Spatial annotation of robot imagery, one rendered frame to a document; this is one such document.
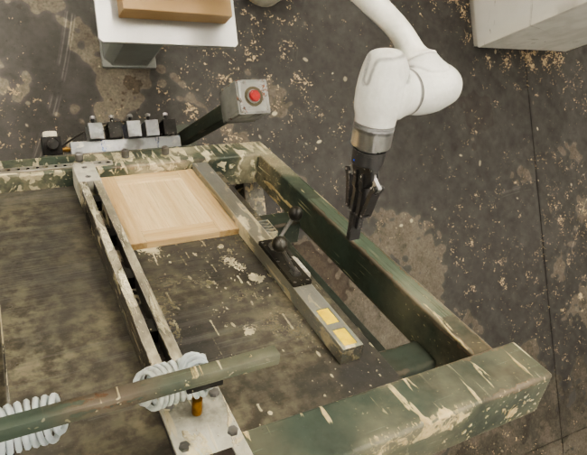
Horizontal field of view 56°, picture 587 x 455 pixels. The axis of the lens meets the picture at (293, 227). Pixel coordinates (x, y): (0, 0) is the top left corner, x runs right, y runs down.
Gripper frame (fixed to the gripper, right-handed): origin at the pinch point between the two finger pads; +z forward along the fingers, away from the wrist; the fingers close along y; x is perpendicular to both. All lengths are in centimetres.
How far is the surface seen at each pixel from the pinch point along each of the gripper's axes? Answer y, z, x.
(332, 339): -22.2, 11.9, 17.6
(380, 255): -0.2, 10.5, -10.0
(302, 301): -8.9, 11.5, 17.6
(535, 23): 137, -23, -210
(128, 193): 57, 14, 41
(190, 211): 41, 14, 27
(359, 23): 187, -11, -124
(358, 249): 4.7, 10.9, -6.5
